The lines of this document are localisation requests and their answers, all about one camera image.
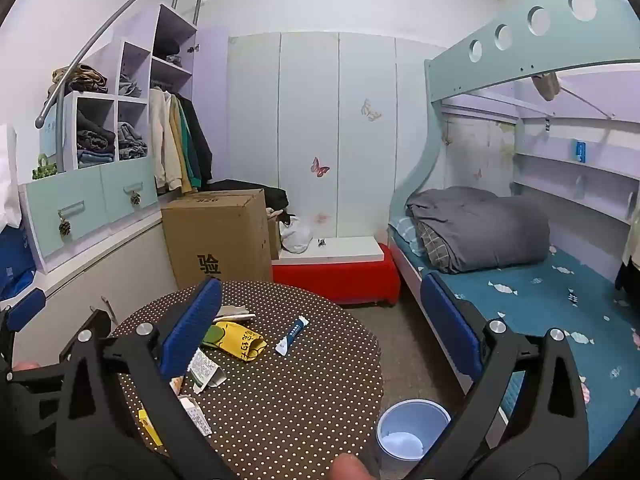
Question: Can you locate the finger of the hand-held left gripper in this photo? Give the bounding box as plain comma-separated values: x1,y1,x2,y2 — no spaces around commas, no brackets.
0,287,48,333
84,308,114,345

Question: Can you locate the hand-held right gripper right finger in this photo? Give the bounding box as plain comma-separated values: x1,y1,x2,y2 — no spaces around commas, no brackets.
405,274,591,480

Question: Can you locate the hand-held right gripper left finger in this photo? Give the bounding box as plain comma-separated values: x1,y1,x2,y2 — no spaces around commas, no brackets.
54,277,236,480

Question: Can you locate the white printed receipt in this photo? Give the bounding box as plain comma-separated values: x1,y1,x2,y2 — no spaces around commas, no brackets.
187,349,224,395

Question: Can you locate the white wrapper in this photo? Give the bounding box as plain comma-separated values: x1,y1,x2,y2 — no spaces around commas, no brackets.
212,305,257,323

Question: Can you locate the yellow green snack wrapper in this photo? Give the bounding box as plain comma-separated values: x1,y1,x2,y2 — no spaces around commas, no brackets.
200,322,268,362

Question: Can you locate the white labelled packet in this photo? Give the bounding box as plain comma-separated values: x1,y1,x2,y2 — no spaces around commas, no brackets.
177,395,213,436

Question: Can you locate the light blue trash bin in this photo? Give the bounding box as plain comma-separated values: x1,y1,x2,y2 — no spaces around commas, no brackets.
376,399,453,461

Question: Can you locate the yellow small box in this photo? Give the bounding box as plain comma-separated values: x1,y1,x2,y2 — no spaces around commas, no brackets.
137,408,165,448

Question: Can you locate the person's right hand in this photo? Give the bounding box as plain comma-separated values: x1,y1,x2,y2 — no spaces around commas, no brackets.
331,454,382,480

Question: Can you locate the blue bag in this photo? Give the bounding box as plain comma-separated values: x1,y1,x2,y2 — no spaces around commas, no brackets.
0,225,37,301

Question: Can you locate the beige cabinet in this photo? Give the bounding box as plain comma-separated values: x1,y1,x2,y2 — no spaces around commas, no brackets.
10,210,176,361

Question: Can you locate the large cardboard box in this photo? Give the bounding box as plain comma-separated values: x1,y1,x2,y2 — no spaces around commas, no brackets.
160,189,273,291

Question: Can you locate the blue fish print bedsheet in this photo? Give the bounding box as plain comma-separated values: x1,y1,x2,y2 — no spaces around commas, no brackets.
400,245,640,466

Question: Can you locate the blue striped pillow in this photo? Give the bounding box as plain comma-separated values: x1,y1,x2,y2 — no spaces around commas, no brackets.
389,214,426,258

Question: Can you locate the grey folded quilt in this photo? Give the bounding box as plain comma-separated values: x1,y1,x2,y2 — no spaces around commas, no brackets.
405,186,551,275

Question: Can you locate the wide teal drawer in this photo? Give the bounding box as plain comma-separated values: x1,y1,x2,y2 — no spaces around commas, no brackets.
25,172,108,261

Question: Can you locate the red ottoman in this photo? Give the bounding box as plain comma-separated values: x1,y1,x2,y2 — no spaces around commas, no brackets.
271,242,402,307

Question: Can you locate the white cloth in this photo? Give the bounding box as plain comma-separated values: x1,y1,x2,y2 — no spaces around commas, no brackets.
0,125,23,233

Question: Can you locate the white board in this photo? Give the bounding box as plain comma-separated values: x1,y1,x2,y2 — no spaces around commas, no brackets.
272,236,386,263

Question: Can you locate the green plant ornament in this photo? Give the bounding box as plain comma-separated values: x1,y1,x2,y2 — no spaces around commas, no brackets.
31,154,66,181

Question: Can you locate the white plastic bag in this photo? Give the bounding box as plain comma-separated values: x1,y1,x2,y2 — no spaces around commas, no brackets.
280,216,314,254

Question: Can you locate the narrow teal drawer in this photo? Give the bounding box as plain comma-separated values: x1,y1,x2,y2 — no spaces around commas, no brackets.
100,160,160,221

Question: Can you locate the black clothing pile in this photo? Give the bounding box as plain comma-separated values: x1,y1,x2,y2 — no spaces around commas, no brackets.
200,178,291,223

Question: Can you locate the green hanging garment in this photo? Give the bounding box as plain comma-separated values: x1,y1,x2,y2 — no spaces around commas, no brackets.
177,100,203,188

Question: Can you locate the yellow hanging garment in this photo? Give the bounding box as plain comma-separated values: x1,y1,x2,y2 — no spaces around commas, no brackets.
170,95,193,195

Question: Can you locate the dark folded clothes stack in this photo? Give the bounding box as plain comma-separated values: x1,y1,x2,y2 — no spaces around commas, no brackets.
76,110,117,168

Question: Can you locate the black hanging jacket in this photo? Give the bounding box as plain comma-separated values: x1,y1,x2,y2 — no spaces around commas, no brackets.
177,94,213,186

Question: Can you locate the grey folded clothes stack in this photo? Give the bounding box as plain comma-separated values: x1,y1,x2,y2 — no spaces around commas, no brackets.
117,121,148,160

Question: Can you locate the cream hanging jacket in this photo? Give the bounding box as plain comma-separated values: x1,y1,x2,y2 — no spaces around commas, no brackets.
149,87,185,193

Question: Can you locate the white stepped shelf unit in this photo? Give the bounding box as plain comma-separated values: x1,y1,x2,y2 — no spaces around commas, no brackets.
37,2,198,171

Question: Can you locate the dark hanging cloth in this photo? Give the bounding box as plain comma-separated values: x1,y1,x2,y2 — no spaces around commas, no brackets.
615,247,640,291

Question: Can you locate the olive clothes pile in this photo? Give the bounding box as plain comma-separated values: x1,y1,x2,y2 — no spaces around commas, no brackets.
47,64,108,98

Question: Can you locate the white wardrobe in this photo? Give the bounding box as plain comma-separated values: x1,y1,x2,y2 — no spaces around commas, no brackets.
226,31,448,261

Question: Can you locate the grey metal strut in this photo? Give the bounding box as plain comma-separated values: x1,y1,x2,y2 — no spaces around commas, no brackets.
560,87,616,120

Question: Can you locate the grey metal handrail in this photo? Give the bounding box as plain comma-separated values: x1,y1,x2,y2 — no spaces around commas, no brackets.
34,0,207,173

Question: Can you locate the purple wall shelf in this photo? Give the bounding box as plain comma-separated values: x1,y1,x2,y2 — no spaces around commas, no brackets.
512,125,640,226

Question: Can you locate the teal bunk bed frame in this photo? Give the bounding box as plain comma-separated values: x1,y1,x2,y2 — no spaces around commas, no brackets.
387,0,640,466

